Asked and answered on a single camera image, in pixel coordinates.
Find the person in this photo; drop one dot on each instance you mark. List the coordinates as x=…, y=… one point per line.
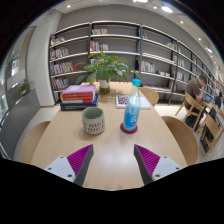
x=218, y=100
x=193, y=90

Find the pink-covered book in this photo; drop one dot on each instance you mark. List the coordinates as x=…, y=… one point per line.
x=78, y=89

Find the grey bookshelf unit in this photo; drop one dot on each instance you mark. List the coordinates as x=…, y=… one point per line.
x=116, y=45

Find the open laptop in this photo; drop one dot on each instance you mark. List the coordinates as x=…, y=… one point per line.
x=208, y=98

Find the grey-green patterned cup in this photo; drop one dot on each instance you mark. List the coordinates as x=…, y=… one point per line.
x=93, y=123

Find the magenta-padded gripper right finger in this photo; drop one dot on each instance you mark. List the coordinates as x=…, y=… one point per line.
x=165, y=166

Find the clear blue-capped drink bottle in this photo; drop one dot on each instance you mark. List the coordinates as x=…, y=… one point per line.
x=131, y=116

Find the white patterned booklet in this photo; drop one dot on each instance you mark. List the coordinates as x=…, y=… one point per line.
x=120, y=101

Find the red book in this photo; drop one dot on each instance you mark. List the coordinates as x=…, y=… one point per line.
x=77, y=100

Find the small leafy potted plant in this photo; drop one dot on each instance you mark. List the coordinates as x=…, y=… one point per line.
x=25, y=87

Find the group of wooden chairs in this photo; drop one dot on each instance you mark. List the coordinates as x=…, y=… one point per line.
x=208, y=130

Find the group of ceiling lights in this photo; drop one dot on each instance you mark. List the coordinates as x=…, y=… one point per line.
x=166, y=9

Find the dark blue book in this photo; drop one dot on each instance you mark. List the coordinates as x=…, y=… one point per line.
x=78, y=106

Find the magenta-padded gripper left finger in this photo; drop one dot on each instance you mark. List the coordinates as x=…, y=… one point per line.
x=61, y=166

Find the light wooden chair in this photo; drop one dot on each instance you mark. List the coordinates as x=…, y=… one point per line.
x=183, y=140
x=150, y=96
x=33, y=141

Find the green potted plant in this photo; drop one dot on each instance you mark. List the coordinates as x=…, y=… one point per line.
x=105, y=68

